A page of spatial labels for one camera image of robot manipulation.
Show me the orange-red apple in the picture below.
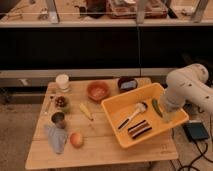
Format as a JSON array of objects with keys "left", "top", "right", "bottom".
[{"left": 70, "top": 132, "right": 84, "bottom": 148}]

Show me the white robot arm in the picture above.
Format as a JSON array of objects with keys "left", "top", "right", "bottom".
[{"left": 159, "top": 63, "right": 213, "bottom": 122}]

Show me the small metal cup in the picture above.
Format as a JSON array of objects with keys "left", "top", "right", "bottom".
[{"left": 51, "top": 112, "right": 66, "bottom": 129}]

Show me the white paper cup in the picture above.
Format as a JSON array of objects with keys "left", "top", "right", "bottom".
[{"left": 55, "top": 74, "right": 69, "bottom": 92}]

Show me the green cucumber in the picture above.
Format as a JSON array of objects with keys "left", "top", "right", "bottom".
[{"left": 152, "top": 99, "right": 163, "bottom": 118}]

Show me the dark striped block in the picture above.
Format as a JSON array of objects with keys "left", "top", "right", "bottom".
[{"left": 128, "top": 120, "right": 152, "bottom": 139}]

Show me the dark bowl with blue item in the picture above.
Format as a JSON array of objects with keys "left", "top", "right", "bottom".
[{"left": 117, "top": 77, "right": 138, "bottom": 92}]

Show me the orange plastic bowl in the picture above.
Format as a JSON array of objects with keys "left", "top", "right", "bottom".
[{"left": 87, "top": 81, "right": 110, "bottom": 102}]

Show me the green bowl with grapes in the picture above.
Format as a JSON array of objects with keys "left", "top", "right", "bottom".
[{"left": 54, "top": 96, "right": 70, "bottom": 113}]

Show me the blue-grey cloth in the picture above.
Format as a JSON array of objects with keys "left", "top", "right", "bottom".
[{"left": 44, "top": 125, "right": 68, "bottom": 154}]

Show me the red crate on shelf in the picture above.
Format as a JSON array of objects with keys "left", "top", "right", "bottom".
[{"left": 106, "top": 0, "right": 168, "bottom": 19}]

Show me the black cable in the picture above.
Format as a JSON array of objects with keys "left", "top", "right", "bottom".
[{"left": 173, "top": 133, "right": 213, "bottom": 171}]

